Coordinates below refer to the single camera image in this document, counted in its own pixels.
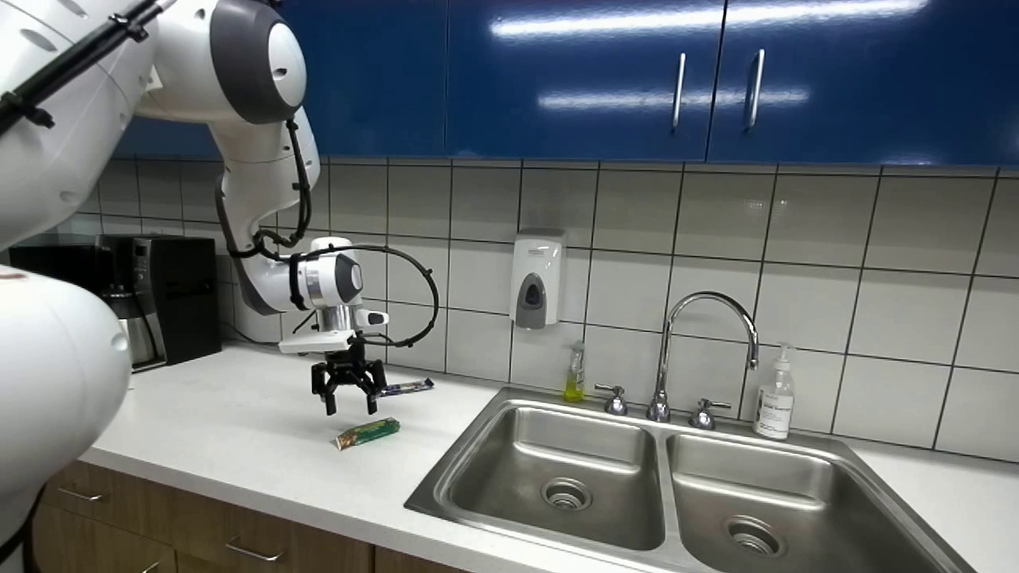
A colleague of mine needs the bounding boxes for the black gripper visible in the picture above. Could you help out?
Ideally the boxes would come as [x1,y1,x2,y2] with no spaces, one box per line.
[308,354,389,419]

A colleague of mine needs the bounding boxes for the green snack packet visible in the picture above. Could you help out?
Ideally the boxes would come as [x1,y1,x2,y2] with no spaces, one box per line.
[327,414,404,454]

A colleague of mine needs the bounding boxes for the stainless steel double sink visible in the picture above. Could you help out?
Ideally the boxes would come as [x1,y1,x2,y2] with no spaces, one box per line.
[402,385,976,573]

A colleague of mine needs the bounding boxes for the black coffee machine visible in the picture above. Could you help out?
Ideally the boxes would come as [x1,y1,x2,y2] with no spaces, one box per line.
[6,234,226,372]

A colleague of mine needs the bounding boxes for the wooden base cabinet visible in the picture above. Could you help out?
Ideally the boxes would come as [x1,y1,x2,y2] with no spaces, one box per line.
[28,459,463,573]

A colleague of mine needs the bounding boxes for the green dish soap bottle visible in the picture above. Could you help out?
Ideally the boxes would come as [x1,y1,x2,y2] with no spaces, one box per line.
[560,339,590,407]

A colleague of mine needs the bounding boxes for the chrome faucet knob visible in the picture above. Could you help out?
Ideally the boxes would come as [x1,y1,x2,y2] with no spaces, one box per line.
[593,384,633,419]
[684,395,734,435]

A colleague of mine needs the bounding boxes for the blue cabinet door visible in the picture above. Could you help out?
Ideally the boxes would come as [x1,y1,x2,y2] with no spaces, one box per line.
[107,0,452,166]
[442,0,728,166]
[702,0,1019,171]

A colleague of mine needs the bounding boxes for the chrome gooseneck faucet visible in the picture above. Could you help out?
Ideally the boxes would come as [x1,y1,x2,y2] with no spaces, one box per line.
[644,287,764,427]

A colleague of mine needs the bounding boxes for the clear pump soap bottle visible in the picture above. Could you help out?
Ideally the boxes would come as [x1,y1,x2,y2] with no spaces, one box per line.
[751,341,798,446]

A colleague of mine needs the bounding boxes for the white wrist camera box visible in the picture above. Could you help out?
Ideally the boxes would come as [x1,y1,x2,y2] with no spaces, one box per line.
[275,326,359,360]

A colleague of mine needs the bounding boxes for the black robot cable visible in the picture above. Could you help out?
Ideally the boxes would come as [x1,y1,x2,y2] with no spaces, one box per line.
[212,104,444,354]

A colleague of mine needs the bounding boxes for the white wall soap dispenser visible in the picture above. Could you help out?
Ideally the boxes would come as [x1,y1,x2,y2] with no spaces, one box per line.
[506,234,567,331]

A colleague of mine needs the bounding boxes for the silver cabinet handle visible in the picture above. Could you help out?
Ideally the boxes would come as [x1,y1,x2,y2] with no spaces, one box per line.
[667,48,690,138]
[746,45,766,134]

